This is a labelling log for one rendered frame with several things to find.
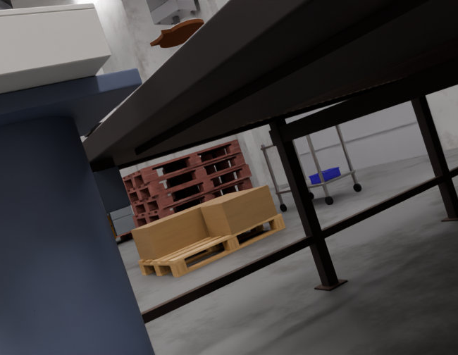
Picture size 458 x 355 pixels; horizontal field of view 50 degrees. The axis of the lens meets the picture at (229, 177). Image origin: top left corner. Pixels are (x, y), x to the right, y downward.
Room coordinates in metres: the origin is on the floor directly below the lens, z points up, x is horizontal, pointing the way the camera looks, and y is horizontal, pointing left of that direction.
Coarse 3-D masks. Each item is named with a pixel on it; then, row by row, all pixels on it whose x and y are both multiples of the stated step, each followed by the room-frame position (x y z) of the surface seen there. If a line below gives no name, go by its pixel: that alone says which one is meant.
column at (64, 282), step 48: (0, 96) 0.47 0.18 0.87; (48, 96) 0.49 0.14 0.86; (96, 96) 0.53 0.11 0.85; (0, 144) 0.51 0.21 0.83; (48, 144) 0.54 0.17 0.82; (0, 192) 0.51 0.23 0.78; (48, 192) 0.52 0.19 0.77; (96, 192) 0.59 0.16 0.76; (0, 240) 0.51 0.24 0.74; (48, 240) 0.52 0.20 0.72; (96, 240) 0.55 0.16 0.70; (0, 288) 0.51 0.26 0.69; (48, 288) 0.51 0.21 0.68; (96, 288) 0.54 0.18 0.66; (0, 336) 0.52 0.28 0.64; (48, 336) 0.51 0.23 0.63; (96, 336) 0.52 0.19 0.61; (144, 336) 0.58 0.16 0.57
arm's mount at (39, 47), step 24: (0, 24) 0.43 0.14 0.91; (24, 24) 0.43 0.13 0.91; (48, 24) 0.44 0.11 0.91; (72, 24) 0.46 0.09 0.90; (96, 24) 0.47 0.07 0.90; (0, 48) 0.42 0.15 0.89; (24, 48) 0.43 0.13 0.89; (48, 48) 0.44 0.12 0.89; (72, 48) 0.45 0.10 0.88; (96, 48) 0.46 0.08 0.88; (0, 72) 0.42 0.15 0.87; (24, 72) 0.43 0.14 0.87; (48, 72) 0.45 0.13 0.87; (72, 72) 0.48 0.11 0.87; (96, 72) 0.51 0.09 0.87
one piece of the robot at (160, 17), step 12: (156, 0) 1.14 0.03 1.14; (168, 0) 1.12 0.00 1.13; (180, 0) 1.12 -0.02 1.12; (192, 0) 1.15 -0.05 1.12; (156, 12) 1.15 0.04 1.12; (168, 12) 1.13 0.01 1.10; (180, 12) 1.14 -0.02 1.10; (192, 12) 1.16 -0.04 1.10; (156, 24) 1.16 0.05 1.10; (168, 24) 1.19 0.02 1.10
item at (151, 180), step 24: (144, 168) 5.31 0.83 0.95; (168, 168) 6.24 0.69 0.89; (192, 168) 5.60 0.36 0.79; (216, 168) 6.27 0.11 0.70; (240, 168) 5.97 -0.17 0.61; (144, 192) 5.65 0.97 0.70; (168, 192) 5.38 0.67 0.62; (192, 192) 5.95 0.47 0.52; (216, 192) 6.58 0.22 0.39; (144, 216) 5.70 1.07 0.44
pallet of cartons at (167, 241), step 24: (240, 192) 4.62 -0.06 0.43; (264, 192) 4.44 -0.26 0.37; (168, 216) 4.64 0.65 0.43; (192, 216) 4.48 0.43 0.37; (216, 216) 4.29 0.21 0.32; (240, 216) 4.25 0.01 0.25; (264, 216) 4.39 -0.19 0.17; (144, 240) 4.32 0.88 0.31; (168, 240) 4.30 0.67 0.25; (192, 240) 4.43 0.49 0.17; (216, 240) 4.15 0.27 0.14; (240, 240) 4.61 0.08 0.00; (144, 264) 4.39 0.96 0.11; (168, 264) 3.95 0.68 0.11
